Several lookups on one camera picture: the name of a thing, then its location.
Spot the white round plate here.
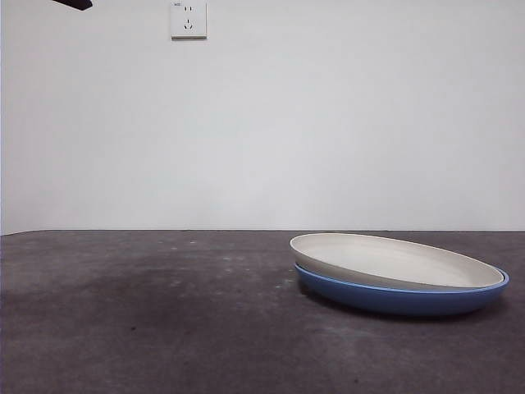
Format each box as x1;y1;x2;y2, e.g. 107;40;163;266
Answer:
289;232;505;295

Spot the blue round plate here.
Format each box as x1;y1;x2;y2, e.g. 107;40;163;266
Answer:
294;262;511;316

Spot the white wall socket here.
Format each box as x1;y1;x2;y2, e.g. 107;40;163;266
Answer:
171;0;208;41

